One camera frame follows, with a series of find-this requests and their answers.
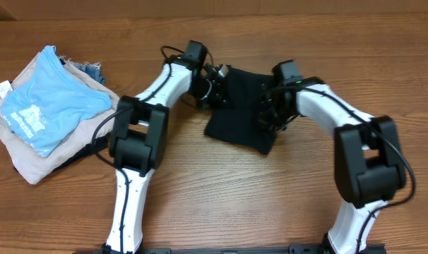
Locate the black t-shirt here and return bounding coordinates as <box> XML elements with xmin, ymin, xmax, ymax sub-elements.
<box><xmin>204</xmin><ymin>66</ymin><xmax>276</xmax><ymax>155</ymax></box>

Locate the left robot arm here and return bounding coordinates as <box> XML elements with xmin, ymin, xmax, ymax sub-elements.
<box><xmin>101</xmin><ymin>40</ymin><xmax>230</xmax><ymax>253</ymax></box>

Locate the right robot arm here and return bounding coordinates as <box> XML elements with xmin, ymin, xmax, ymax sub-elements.
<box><xmin>258</xmin><ymin>60</ymin><xmax>408</xmax><ymax>253</ymax></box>

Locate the dark garment under pile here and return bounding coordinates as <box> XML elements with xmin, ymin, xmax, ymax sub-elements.
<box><xmin>51</xmin><ymin>133</ymin><xmax>109</xmax><ymax>172</ymax></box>

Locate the blue denim garment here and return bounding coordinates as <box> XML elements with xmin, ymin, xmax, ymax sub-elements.
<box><xmin>59</xmin><ymin>57</ymin><xmax>105</xmax><ymax>85</ymax></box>

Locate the beige folded garment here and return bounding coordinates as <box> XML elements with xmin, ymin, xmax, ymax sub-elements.
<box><xmin>0</xmin><ymin>63</ymin><xmax>119</xmax><ymax>185</ymax></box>

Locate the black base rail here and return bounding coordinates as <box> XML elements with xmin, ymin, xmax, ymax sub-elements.
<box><xmin>72</xmin><ymin>243</ymin><xmax>387</xmax><ymax>254</ymax></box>

